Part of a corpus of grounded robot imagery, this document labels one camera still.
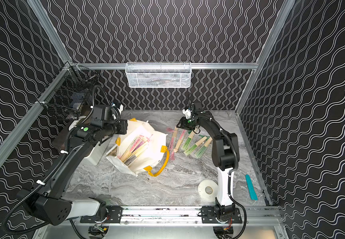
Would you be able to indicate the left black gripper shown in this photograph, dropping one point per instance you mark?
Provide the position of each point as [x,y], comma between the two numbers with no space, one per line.
[121,127]

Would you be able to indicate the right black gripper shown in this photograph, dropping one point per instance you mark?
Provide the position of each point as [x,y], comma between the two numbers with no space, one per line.
[183,121]

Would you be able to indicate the green folding fan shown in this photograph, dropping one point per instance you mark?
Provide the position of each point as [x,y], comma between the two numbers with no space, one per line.
[203,148]
[195,146]
[188,141]

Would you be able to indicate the pink folding fan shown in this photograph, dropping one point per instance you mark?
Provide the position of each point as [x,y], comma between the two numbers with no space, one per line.
[180,140]
[173,137]

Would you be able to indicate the pink folding fans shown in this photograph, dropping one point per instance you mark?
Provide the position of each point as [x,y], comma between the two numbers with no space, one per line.
[135,149]

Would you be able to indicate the white tote bag yellow handles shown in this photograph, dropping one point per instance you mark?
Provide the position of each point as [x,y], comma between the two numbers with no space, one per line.
[153,160]

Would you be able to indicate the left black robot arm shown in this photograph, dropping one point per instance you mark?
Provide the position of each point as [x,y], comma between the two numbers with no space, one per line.
[44,201]

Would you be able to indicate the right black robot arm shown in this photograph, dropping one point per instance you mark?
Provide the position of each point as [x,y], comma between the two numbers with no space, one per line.
[225,156]

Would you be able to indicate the white storage box brown lid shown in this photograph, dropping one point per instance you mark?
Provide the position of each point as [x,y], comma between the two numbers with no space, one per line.
[78,137]

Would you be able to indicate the white tape roll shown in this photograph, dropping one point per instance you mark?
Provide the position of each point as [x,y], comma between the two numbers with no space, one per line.
[207,190]

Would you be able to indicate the teal flat stick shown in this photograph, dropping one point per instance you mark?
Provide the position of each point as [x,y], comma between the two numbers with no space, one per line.
[251,188]

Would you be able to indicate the black wire basket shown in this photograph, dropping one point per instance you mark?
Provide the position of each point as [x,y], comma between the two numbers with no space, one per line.
[72,93]

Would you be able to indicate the white wire mesh basket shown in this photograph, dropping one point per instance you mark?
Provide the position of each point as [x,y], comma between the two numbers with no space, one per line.
[158,74]

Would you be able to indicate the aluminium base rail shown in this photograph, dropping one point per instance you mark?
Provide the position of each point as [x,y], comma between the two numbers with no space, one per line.
[172,222]

